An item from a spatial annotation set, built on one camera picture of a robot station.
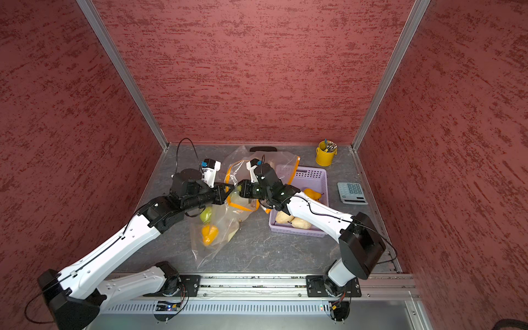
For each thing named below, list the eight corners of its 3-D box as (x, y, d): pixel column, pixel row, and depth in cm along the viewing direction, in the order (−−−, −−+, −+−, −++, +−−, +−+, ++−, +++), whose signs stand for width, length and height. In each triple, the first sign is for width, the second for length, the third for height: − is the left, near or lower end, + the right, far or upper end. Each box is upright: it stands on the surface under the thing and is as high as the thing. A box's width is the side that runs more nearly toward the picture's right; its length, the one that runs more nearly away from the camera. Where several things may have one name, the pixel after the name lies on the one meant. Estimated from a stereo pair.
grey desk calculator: (341, 204, 99) (343, 201, 97) (337, 185, 106) (338, 182, 104) (365, 204, 99) (367, 201, 97) (359, 185, 106) (360, 182, 104)
